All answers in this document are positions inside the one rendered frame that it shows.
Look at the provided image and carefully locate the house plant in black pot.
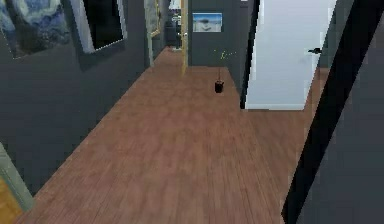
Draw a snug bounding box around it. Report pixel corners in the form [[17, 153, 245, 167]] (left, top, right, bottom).
[[213, 49, 238, 94]]

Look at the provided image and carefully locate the yellow wooden room door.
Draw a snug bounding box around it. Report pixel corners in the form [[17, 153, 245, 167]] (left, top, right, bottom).
[[180, 0, 190, 76]]

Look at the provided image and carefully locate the small blue landscape picture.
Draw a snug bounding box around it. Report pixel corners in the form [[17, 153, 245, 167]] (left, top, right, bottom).
[[192, 12, 223, 34]]

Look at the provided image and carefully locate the white room door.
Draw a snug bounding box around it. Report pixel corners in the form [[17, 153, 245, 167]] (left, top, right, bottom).
[[244, 0, 338, 111]]

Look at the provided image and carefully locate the blue swirl framed painting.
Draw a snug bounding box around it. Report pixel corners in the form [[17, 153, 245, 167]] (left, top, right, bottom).
[[0, 0, 72, 60]]

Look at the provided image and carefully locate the gold framed wall picture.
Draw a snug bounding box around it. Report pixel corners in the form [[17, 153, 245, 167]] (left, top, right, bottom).
[[144, 0, 162, 38]]

